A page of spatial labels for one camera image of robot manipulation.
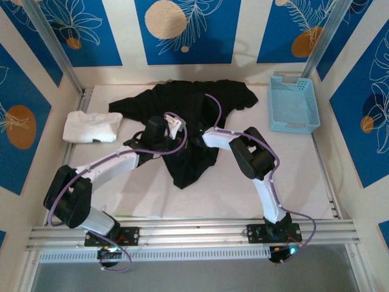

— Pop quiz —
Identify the light blue plastic basket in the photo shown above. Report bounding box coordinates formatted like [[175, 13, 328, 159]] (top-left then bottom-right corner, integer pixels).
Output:
[[266, 76, 322, 134]]

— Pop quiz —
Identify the left aluminium frame post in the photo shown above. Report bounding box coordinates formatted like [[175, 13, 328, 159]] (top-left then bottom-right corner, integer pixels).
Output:
[[21, 0, 86, 96]]

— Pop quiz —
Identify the black printed t-shirt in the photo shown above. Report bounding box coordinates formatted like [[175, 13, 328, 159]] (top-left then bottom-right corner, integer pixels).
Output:
[[108, 79, 260, 190]]

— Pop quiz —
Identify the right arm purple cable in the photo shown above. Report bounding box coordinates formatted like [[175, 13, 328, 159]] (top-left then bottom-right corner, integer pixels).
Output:
[[205, 92, 317, 265]]

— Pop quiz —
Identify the white table cover sheet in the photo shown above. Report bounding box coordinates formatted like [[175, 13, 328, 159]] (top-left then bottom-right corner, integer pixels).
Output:
[[48, 84, 340, 220]]

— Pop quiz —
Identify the right aluminium frame post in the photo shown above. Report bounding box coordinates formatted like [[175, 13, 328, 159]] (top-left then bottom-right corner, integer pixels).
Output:
[[303, 0, 350, 74]]

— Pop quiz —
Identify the folded white t-shirt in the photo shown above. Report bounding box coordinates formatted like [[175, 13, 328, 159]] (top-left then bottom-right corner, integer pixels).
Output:
[[62, 111, 123, 144]]

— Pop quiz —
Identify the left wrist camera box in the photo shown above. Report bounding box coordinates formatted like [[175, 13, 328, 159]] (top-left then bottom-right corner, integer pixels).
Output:
[[164, 115, 186, 141]]

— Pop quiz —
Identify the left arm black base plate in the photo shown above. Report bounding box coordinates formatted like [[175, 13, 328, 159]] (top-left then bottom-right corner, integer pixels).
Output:
[[84, 226, 140, 247]]

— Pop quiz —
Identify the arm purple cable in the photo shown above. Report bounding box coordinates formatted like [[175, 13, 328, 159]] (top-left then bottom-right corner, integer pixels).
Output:
[[205, 92, 317, 265], [47, 111, 188, 273]]

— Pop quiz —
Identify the aluminium frame post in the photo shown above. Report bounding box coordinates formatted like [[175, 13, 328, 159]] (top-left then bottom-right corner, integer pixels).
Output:
[[21, 0, 86, 96], [303, 0, 350, 74]]

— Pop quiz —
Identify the wide aluminium frame rail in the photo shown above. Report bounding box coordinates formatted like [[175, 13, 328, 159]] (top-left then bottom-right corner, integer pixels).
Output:
[[26, 217, 362, 252]]

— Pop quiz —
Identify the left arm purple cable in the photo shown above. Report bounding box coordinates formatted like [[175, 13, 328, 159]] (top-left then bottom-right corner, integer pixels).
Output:
[[47, 111, 188, 273]]

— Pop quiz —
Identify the white slotted cable duct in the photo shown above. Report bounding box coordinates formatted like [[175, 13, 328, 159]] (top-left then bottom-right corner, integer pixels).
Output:
[[38, 246, 274, 264]]

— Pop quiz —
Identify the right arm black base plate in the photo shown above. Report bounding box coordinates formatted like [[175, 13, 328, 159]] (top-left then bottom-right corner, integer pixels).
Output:
[[246, 223, 303, 244]]

